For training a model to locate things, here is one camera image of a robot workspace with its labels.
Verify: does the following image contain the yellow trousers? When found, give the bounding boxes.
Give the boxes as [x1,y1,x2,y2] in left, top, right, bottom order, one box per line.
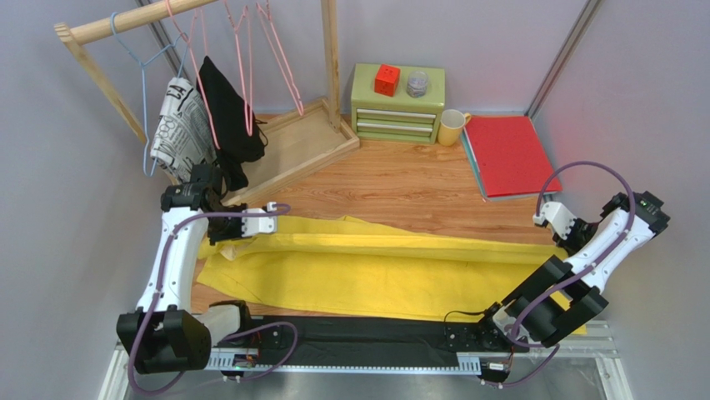
[197,215,566,321]

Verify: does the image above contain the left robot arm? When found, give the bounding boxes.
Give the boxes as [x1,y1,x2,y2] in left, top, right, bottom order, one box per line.
[117,164,248,374]

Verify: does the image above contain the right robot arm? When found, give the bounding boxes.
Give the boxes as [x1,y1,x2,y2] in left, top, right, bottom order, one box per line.
[476,191,671,351]

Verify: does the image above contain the black garment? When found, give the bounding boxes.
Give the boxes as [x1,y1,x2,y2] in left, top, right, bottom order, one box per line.
[198,57,268,191]

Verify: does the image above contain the white patterned garment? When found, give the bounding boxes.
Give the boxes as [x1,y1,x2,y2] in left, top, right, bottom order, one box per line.
[149,77,217,183]

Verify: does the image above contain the red folder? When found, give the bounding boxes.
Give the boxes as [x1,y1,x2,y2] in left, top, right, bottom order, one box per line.
[462,116,553,201]

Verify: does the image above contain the wooden clothes rack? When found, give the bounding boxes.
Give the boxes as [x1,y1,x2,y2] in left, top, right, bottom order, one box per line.
[54,1,359,204]

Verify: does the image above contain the yellow mug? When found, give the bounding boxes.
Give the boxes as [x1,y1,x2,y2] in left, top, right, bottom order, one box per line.
[437,109,472,147]

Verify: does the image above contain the black base cloth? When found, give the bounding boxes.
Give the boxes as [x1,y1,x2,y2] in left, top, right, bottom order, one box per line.
[220,316,528,368]

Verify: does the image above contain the green mini drawer chest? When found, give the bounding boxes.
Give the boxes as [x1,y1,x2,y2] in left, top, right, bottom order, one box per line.
[350,63,446,144]

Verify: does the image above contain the red cube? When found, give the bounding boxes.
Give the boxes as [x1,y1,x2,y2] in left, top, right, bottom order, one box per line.
[374,64,401,97]

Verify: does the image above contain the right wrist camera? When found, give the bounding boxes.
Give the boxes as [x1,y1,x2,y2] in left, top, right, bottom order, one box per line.
[532,202,577,240]

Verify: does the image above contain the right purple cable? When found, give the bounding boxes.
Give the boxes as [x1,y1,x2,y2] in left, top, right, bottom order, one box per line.
[479,160,637,388]

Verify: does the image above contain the purple cable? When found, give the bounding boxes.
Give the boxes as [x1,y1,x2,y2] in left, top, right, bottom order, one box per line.
[479,160,637,388]
[127,202,299,397]

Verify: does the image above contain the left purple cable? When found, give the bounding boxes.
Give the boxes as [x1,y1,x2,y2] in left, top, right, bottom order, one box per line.
[127,202,299,397]

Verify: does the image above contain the aluminium base frame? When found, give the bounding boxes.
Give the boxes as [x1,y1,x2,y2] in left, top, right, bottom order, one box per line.
[99,305,632,399]

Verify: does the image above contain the pink wire hanger right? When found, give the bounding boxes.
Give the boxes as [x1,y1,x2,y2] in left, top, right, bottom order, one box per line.
[256,1,305,117]

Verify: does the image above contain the blue wire hanger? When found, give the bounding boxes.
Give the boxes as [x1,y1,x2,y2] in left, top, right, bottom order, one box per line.
[109,12,190,178]

